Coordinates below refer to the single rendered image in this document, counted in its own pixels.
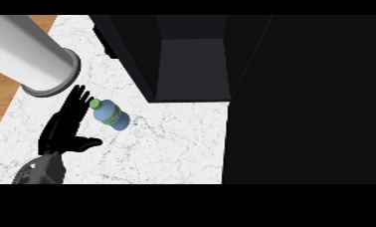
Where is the blue water bottle green cap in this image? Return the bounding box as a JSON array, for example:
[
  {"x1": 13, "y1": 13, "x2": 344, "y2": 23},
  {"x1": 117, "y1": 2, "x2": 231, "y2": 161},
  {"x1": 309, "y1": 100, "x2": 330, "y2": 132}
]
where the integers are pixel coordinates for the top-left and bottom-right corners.
[{"x1": 88, "y1": 98, "x2": 132, "y2": 131}]

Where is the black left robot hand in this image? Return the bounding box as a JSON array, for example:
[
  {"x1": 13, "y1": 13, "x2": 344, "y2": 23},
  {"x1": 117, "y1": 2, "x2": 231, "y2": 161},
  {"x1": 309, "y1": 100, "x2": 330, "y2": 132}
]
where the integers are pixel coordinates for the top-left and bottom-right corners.
[{"x1": 36, "y1": 84, "x2": 104, "y2": 156}]

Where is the pale grey cylinder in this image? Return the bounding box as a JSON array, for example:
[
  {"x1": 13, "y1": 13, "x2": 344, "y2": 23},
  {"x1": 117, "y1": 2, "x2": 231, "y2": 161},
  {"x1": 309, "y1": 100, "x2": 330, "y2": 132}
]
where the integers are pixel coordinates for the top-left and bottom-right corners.
[{"x1": 0, "y1": 15, "x2": 82, "y2": 99}]

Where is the dark grey open cabinet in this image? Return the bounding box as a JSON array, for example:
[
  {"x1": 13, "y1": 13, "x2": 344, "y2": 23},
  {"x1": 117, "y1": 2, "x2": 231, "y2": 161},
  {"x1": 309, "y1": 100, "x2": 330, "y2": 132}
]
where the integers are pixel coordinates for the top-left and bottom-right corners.
[{"x1": 88, "y1": 15, "x2": 272, "y2": 104}]

